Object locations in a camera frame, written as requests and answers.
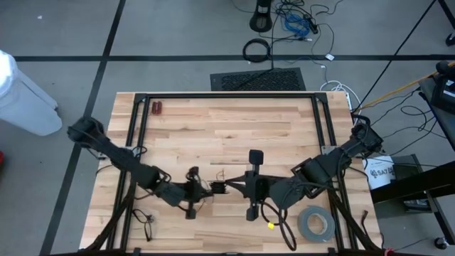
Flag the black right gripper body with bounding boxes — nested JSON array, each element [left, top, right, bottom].
[[243, 149, 275, 222]]

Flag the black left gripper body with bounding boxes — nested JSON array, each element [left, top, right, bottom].
[[181, 166, 207, 220]]

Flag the thin black braided cord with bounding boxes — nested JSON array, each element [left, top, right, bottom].
[[197, 169, 228, 211]]

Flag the clear safety glasses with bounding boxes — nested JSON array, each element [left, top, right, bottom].
[[131, 208, 154, 242]]

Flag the black floor mat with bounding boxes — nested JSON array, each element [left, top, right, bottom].
[[209, 67, 307, 92]]

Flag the white printed paper sign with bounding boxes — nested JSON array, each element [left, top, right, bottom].
[[364, 155, 396, 190]]

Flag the black side cart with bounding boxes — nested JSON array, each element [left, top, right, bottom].
[[369, 76, 455, 246]]

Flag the black floor stand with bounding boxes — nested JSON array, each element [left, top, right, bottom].
[[248, 0, 274, 33]]

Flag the black power strip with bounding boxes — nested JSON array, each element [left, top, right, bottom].
[[304, 16, 319, 35]]

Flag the white plastic bin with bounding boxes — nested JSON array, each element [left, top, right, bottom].
[[0, 49, 63, 138]]

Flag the black electronic device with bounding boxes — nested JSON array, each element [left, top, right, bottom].
[[430, 60, 455, 114]]

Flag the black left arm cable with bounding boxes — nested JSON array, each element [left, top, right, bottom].
[[133, 144, 200, 214]]

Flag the black cable with yellow tag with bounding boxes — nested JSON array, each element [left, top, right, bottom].
[[261, 201, 298, 252]]

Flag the grey duct tape roll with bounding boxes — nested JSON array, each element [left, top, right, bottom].
[[296, 206, 336, 244]]

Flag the black aluminium table frame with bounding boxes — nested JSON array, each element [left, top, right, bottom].
[[80, 92, 383, 256]]

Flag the brown braided cable end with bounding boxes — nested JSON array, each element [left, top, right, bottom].
[[360, 209, 371, 238]]

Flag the black coiled floor cable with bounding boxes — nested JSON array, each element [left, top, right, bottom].
[[242, 38, 272, 64]]

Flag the white power cable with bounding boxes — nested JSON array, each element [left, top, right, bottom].
[[319, 80, 360, 112]]

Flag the blue coiled cable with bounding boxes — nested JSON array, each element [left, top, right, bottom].
[[283, 13, 311, 37]]

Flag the yellow floor cable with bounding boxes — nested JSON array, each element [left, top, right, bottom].
[[358, 60, 455, 110]]

